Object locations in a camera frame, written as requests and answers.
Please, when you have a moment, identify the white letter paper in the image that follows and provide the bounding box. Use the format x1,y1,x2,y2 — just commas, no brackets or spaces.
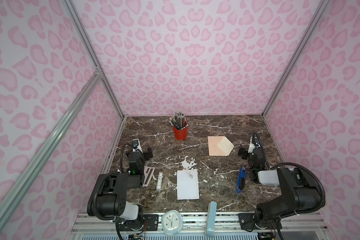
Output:
177,170,200,200

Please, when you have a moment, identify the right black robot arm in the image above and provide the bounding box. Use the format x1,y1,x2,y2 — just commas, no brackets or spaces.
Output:
236,147,326,233

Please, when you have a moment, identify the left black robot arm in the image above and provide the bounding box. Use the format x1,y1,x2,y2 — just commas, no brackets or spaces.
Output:
87,148,153,231

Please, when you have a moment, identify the pink envelope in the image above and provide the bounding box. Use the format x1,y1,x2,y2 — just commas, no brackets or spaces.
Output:
208,136,234,157

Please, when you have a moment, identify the pink calculator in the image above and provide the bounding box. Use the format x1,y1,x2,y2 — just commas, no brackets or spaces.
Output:
143,166,155,187

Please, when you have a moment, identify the blue stapler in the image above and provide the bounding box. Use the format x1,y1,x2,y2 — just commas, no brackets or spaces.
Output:
236,167,246,193

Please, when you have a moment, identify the white glue stick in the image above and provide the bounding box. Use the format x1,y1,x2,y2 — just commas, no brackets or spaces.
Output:
156,172,164,191

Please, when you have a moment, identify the red pencil cup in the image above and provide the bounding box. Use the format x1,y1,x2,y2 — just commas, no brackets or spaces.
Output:
173,127,188,141

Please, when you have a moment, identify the coloured pencils bunch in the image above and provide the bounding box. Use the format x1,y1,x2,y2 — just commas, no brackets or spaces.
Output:
169,113,188,130

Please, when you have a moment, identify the light blue phone stand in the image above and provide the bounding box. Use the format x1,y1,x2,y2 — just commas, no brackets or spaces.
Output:
205,202,217,238

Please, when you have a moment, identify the white alarm clock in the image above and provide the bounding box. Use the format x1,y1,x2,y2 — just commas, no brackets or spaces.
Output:
161,210,184,236

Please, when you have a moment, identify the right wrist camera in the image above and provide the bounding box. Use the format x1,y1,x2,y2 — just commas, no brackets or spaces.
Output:
248,136,261,153

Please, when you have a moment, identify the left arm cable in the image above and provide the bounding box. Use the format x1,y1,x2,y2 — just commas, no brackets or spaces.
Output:
119,143,139,173

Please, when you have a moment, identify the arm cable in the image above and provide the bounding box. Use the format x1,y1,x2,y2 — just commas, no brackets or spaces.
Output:
251,131,326,214
119,143,139,173

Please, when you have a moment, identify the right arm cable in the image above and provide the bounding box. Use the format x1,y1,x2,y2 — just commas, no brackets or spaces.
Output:
251,131,326,214

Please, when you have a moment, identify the aluminium frame rail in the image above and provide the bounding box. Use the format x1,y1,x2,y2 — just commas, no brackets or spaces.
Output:
70,212,332,240

